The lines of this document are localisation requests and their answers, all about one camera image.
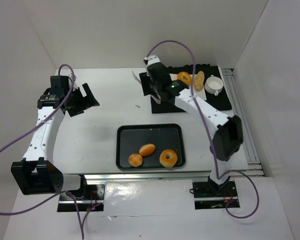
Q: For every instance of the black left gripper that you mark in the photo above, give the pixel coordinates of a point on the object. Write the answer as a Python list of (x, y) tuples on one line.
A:
[(78, 101)]

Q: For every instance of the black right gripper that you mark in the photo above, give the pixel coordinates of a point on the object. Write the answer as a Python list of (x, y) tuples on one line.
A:
[(147, 84)]

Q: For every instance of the metal tongs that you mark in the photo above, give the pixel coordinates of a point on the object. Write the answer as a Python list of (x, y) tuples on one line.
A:
[(135, 77)]

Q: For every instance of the orange glazed donut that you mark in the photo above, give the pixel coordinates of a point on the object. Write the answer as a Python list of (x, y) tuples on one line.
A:
[(168, 158), (185, 77)]

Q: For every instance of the long tan bread loaf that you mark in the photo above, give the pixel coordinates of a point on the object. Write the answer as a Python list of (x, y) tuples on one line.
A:
[(199, 80)]

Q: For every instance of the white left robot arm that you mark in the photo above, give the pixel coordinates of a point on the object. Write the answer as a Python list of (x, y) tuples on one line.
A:
[(36, 173)]

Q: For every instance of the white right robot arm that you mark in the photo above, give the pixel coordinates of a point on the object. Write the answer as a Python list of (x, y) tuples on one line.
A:
[(225, 133)]

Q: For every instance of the oval orange bread roll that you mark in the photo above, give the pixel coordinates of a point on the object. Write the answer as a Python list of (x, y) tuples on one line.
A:
[(147, 150)]

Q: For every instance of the white square plate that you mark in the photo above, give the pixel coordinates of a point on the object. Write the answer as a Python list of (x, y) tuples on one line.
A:
[(201, 93)]

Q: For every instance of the black baking tray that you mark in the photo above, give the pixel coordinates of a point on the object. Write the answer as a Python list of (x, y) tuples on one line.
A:
[(130, 138)]

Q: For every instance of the white cup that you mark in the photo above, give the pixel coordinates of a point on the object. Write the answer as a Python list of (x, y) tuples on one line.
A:
[(214, 85)]

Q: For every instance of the black placemat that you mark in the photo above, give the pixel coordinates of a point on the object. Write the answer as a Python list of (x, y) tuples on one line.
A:
[(220, 102)]

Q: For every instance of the round orange bun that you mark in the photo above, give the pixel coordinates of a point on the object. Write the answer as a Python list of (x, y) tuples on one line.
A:
[(135, 160)]

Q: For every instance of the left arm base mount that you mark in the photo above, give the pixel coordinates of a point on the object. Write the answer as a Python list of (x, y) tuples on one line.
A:
[(88, 198)]

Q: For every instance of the aluminium front rail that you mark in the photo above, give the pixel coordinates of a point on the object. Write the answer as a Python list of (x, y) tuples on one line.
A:
[(173, 175)]

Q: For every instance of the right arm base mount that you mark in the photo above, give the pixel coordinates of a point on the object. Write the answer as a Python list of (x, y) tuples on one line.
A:
[(206, 197)]

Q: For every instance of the aluminium rail frame right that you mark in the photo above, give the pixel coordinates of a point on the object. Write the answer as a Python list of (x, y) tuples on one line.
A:
[(255, 168)]

